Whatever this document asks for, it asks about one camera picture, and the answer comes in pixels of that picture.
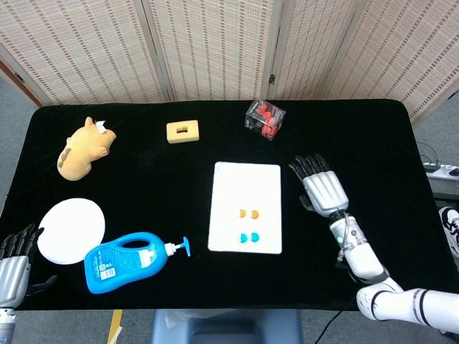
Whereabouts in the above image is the blue pump bottle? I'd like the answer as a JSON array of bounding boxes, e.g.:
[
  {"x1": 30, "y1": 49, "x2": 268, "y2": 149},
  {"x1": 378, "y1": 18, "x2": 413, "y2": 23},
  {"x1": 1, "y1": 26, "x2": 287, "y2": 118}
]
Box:
[{"x1": 83, "y1": 231, "x2": 192, "y2": 295}]

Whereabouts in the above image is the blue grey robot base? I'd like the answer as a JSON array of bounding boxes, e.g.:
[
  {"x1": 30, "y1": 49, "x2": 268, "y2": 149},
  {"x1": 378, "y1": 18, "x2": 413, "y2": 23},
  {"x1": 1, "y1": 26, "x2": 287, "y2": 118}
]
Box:
[{"x1": 149, "y1": 308, "x2": 303, "y2": 344}]

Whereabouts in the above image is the woven folding screen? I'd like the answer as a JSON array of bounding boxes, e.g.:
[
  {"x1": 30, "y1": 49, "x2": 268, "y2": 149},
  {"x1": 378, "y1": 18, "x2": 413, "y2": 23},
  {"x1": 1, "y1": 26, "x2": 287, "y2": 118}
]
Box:
[{"x1": 0, "y1": 0, "x2": 459, "y2": 125}]

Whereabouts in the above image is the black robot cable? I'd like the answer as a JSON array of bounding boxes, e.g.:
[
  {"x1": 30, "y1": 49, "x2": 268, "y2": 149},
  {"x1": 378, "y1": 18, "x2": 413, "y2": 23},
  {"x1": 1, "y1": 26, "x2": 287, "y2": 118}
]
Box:
[{"x1": 315, "y1": 300, "x2": 359, "y2": 344}]

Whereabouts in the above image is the tan plush animal toy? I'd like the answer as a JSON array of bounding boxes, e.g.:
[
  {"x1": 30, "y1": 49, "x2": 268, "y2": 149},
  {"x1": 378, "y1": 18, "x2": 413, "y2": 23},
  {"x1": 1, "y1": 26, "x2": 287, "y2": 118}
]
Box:
[{"x1": 57, "y1": 116, "x2": 117, "y2": 181}]

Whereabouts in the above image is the clear box with red pieces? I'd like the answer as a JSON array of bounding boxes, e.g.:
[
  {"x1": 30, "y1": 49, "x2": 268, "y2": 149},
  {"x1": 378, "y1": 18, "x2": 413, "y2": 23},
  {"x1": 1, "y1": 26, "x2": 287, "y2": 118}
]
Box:
[{"x1": 245, "y1": 99, "x2": 287, "y2": 142}]

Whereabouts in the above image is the black tablecloth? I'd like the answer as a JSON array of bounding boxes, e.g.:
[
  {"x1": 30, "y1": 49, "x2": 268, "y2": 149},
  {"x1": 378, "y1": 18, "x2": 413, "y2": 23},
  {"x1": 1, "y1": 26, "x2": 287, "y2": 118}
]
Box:
[{"x1": 0, "y1": 99, "x2": 445, "y2": 311}]

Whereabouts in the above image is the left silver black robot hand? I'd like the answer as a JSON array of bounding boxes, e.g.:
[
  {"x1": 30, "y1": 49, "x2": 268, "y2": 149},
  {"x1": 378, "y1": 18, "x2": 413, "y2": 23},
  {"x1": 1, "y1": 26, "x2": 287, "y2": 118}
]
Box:
[{"x1": 0, "y1": 224, "x2": 58, "y2": 309}]

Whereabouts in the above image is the yellow sponge block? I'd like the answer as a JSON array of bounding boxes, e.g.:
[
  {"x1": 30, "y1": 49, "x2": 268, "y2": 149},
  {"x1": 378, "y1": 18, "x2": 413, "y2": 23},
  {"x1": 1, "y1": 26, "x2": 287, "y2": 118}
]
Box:
[{"x1": 166, "y1": 119, "x2": 200, "y2": 145}]

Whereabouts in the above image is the yellow floor tape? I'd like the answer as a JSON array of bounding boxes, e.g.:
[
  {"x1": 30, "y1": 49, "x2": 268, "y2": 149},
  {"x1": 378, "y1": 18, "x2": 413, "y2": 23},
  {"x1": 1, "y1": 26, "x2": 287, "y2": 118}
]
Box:
[{"x1": 107, "y1": 310, "x2": 123, "y2": 344}]

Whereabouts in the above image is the white power strip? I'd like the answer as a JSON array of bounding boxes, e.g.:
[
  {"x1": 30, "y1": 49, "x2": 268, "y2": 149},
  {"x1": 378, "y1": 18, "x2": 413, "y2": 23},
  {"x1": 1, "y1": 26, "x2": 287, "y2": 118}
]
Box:
[{"x1": 424, "y1": 163, "x2": 459, "y2": 180}]

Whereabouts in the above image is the white rectangular board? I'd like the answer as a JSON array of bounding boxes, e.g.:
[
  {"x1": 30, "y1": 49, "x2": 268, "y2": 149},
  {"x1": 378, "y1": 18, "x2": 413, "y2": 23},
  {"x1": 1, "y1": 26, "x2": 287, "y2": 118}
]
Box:
[{"x1": 207, "y1": 161, "x2": 283, "y2": 255}]

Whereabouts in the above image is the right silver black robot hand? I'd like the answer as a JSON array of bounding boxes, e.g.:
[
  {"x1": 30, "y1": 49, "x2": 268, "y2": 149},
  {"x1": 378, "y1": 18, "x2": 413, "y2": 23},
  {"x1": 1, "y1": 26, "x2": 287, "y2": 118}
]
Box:
[{"x1": 288, "y1": 153, "x2": 350, "y2": 218}]

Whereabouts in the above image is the white round plate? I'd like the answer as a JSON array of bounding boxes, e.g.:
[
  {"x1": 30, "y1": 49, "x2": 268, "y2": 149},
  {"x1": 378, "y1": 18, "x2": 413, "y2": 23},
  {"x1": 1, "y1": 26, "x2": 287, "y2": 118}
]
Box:
[{"x1": 37, "y1": 198, "x2": 107, "y2": 265}]

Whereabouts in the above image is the white black sneaker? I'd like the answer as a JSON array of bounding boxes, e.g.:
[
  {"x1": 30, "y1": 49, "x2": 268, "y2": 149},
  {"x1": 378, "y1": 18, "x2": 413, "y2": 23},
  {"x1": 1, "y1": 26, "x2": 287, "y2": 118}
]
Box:
[{"x1": 437, "y1": 206, "x2": 459, "y2": 259}]

